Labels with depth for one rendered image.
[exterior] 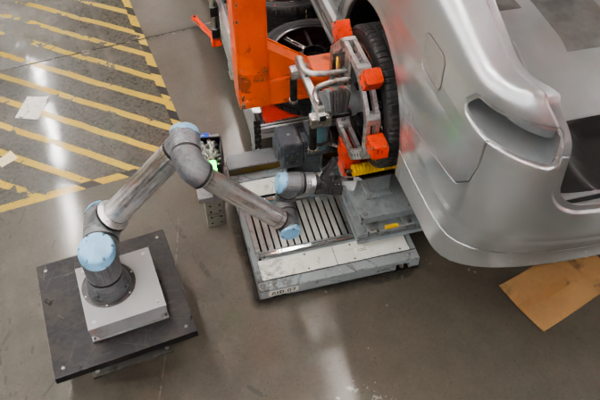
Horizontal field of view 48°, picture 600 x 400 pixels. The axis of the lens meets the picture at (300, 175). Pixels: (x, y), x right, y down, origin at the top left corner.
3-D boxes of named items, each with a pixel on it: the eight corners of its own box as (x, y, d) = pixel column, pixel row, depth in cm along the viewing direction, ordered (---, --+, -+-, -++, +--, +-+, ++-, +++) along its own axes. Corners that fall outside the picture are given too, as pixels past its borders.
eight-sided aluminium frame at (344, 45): (374, 181, 312) (385, 89, 273) (361, 184, 311) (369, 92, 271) (339, 105, 348) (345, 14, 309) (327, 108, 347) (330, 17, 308)
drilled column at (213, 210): (226, 223, 370) (220, 170, 339) (208, 227, 368) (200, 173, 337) (223, 210, 376) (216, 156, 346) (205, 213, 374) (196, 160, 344)
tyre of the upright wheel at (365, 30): (453, 157, 283) (424, 0, 281) (399, 168, 279) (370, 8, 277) (402, 161, 348) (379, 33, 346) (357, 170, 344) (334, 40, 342)
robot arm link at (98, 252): (84, 288, 281) (74, 263, 268) (87, 255, 293) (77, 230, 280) (121, 284, 283) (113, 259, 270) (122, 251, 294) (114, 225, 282)
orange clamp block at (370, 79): (379, 88, 284) (385, 82, 275) (361, 92, 282) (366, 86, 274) (375, 72, 285) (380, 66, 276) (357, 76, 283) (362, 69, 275)
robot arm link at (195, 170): (186, 162, 245) (308, 232, 287) (184, 137, 254) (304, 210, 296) (164, 179, 250) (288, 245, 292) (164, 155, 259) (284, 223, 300)
